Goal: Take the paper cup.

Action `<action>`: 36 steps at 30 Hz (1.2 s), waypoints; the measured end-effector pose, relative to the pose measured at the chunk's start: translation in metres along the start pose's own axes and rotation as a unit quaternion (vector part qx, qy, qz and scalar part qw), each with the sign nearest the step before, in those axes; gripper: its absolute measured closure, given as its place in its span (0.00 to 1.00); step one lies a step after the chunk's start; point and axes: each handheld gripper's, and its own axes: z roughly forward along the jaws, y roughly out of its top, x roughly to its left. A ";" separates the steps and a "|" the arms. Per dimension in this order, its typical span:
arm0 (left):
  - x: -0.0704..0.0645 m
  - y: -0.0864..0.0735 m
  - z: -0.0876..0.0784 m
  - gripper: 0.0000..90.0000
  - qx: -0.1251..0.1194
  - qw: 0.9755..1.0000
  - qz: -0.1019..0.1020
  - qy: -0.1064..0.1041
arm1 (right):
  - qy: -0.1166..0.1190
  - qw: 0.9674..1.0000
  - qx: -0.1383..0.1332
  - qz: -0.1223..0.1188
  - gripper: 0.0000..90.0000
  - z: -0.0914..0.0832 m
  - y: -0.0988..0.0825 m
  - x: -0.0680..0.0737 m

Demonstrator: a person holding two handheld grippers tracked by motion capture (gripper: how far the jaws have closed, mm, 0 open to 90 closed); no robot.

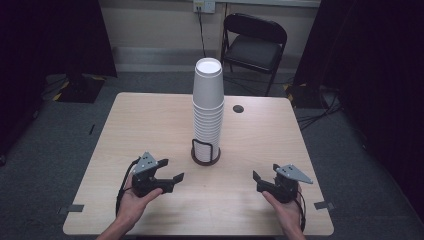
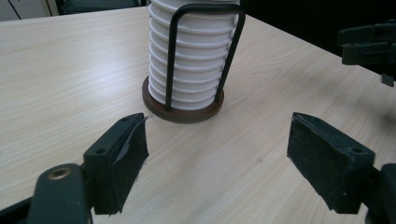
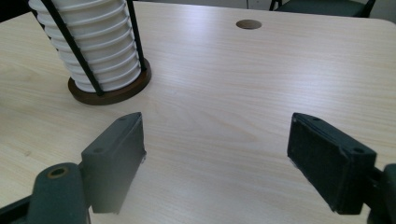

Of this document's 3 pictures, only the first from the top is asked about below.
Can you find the right hand-held gripper black cable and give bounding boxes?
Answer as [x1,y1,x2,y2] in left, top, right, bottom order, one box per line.
[295,190,308,233]

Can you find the person's right hand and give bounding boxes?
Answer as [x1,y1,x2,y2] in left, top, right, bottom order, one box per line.
[261,189,304,233]

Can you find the black folding chair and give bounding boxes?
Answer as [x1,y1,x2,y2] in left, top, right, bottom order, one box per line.
[220,12,288,98]

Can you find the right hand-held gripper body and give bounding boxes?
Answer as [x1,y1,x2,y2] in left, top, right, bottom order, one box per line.
[263,163,314,205]

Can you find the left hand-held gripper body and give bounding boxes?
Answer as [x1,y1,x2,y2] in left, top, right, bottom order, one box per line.
[131,151,175,198]

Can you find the person's left hand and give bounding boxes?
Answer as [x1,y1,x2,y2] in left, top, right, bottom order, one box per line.
[114,173,165,232]

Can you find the grey tape strip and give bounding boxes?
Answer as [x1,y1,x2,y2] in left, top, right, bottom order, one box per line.
[57,203,85,215]
[313,200,336,211]

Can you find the black floor cables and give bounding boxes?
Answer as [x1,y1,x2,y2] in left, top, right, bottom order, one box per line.
[295,94,344,132]

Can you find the black wall power cable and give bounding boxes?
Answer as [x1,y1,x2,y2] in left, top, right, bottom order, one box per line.
[197,9,208,58]

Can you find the black wire cup holder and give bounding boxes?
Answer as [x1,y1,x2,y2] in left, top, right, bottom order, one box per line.
[190,138,222,167]

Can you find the dark curtain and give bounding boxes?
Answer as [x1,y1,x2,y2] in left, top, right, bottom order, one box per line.
[292,0,424,221]
[0,0,118,158]

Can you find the left hand-held gripper black cable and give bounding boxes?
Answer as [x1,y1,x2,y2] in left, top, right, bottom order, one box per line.
[114,156,142,218]

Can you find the stack of white paper cups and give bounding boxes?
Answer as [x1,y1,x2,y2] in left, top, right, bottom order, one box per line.
[192,57,225,164]

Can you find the black stand base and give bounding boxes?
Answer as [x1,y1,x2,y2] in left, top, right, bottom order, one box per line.
[283,82,331,110]
[51,73,107,104]

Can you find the white wall outlet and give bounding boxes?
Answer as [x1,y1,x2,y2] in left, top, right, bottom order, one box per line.
[192,0,217,15]

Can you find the hand-held gripper black cable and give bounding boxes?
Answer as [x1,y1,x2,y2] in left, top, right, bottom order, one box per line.
[295,190,308,233]
[114,156,142,218]

